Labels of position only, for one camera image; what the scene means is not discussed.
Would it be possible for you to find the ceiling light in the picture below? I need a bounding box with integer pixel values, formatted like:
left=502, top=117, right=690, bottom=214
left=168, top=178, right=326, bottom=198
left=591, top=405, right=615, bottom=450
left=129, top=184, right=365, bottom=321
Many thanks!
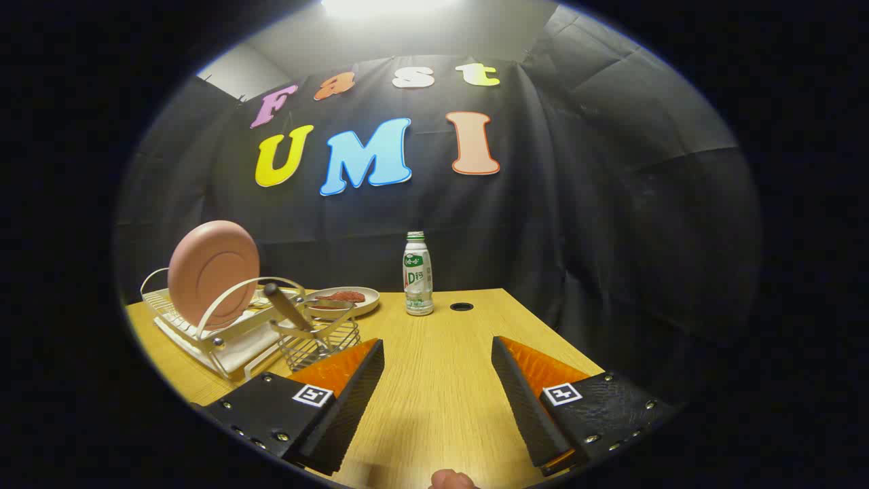
left=319, top=0, right=462, bottom=20

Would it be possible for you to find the beige plate with meat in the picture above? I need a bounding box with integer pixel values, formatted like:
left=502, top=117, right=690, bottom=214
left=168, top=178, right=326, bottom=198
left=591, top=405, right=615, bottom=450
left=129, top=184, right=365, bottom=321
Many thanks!
left=304, top=286, right=381, bottom=320

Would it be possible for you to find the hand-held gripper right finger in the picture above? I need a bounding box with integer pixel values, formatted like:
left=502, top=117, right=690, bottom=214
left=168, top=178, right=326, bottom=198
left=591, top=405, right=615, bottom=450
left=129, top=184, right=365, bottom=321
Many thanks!
left=491, top=336, right=678, bottom=477

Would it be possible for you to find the white wire dish rack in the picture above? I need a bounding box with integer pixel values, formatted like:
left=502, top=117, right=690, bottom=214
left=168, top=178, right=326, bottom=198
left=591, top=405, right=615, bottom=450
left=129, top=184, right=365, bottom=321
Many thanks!
left=140, top=268, right=310, bottom=381

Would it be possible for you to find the metal wire basket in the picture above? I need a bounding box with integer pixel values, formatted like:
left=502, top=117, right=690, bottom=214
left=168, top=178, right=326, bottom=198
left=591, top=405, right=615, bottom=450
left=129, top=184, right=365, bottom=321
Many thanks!
left=270, top=299, right=361, bottom=373

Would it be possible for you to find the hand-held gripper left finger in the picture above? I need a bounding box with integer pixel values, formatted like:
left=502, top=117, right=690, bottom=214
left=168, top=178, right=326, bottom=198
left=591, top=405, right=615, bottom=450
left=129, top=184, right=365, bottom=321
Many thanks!
left=202, top=338, right=385, bottom=476

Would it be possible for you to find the white drink bottle green label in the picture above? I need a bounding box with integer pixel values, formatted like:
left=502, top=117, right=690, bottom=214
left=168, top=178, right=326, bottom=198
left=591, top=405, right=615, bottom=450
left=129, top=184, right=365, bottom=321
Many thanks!
left=403, top=231, right=435, bottom=316

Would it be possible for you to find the pink plate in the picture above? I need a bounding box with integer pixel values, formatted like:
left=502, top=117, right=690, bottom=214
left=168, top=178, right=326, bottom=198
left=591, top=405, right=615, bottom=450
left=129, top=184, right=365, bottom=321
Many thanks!
left=168, top=220, right=261, bottom=331

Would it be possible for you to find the metal spoon with dark handle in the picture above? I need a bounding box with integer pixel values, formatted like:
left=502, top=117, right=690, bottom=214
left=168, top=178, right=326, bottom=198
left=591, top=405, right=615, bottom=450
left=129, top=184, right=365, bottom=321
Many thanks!
left=263, top=281, right=327, bottom=354

